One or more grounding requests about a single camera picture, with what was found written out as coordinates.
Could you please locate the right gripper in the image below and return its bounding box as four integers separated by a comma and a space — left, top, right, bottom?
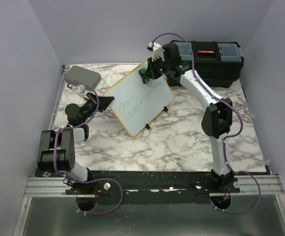
143, 56, 170, 81

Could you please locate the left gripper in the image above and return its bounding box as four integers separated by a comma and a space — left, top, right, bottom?
81, 92, 115, 123

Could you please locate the green whiteboard eraser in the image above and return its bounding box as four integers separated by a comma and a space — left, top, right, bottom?
138, 68, 149, 77

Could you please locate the yellow framed whiteboard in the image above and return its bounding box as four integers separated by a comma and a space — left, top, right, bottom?
103, 60, 174, 137

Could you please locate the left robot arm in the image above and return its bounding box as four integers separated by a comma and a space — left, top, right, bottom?
37, 92, 115, 194

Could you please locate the grey plastic case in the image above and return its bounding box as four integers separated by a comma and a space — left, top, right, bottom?
64, 65, 101, 89

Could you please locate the black plastic toolbox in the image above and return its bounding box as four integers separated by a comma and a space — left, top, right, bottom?
163, 40, 244, 88

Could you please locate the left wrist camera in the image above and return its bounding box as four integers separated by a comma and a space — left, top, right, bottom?
67, 85, 88, 99

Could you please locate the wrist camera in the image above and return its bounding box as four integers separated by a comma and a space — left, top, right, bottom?
67, 85, 88, 99
147, 42, 163, 61

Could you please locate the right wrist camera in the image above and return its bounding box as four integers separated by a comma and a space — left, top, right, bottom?
147, 42, 163, 61

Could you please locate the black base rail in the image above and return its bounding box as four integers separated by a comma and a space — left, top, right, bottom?
35, 169, 241, 205

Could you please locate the aluminium frame rail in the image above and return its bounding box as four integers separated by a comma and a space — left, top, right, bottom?
11, 64, 285, 236

